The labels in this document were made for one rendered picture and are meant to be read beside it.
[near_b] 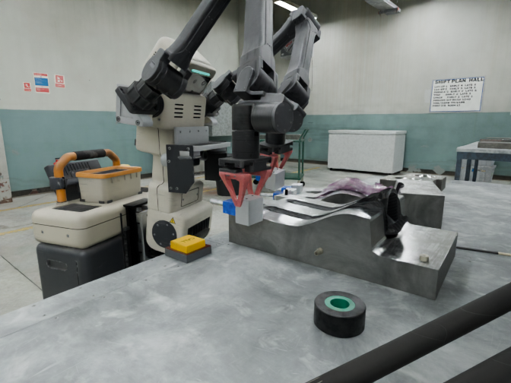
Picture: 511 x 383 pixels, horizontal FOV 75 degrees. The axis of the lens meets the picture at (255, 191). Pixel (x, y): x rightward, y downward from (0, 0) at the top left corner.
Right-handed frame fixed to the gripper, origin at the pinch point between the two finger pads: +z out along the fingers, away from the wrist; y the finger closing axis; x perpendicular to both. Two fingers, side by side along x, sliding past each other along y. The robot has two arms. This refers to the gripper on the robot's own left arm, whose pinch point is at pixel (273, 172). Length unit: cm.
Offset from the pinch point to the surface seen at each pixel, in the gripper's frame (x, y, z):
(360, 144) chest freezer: 197, 625, 153
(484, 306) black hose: -56, -33, -5
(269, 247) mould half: -13.8, -20.2, 10.8
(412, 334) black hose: -50, -42, -3
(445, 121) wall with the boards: 58, 714, 96
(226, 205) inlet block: -8.8, -30.4, -2.7
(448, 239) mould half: -48.3, -0.5, 3.7
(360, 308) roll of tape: -42, -36, 2
